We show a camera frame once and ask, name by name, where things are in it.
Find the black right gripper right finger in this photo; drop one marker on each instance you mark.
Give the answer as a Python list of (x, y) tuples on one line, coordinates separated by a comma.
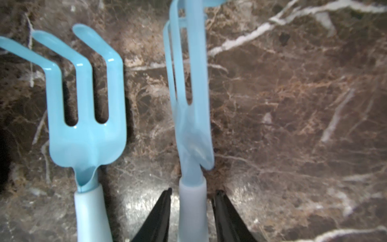
[(229, 225)]

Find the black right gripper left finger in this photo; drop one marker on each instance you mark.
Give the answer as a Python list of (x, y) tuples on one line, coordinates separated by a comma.
[(156, 226)]

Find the light blue rake teal handle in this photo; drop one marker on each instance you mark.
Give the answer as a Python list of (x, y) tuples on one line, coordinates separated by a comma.
[(88, 144)]

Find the light blue rake white handle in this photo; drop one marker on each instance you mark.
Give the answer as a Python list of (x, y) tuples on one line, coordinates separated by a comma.
[(192, 120)]

